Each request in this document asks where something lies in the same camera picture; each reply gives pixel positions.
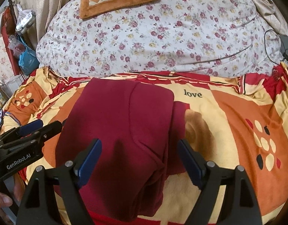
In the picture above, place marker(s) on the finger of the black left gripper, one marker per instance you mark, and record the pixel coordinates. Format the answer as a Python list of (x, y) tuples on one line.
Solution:
[(22, 131), (42, 135)]

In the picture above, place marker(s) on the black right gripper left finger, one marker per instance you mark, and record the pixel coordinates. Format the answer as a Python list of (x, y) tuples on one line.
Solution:
[(39, 205)]

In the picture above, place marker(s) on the dark red garment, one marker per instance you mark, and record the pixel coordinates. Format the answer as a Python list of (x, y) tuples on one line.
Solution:
[(139, 126)]

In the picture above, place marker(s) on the person's left hand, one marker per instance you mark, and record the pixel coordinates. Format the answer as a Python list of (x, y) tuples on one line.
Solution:
[(6, 201)]

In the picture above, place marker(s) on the blue plastic bag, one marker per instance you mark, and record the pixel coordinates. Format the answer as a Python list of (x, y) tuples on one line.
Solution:
[(28, 61)]

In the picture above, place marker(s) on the clear plastic bag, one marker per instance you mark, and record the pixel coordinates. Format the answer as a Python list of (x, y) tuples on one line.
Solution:
[(16, 46)]

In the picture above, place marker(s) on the beige left curtain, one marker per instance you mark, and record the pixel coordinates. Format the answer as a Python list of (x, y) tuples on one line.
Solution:
[(40, 7)]

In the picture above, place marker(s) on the beige curtain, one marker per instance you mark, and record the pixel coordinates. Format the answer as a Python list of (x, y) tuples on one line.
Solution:
[(272, 15), (40, 7)]

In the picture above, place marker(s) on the white floral quilt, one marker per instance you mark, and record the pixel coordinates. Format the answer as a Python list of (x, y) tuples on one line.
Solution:
[(225, 38)]

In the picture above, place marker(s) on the red chair frame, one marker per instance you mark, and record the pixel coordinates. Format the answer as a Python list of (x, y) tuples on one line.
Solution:
[(7, 29)]

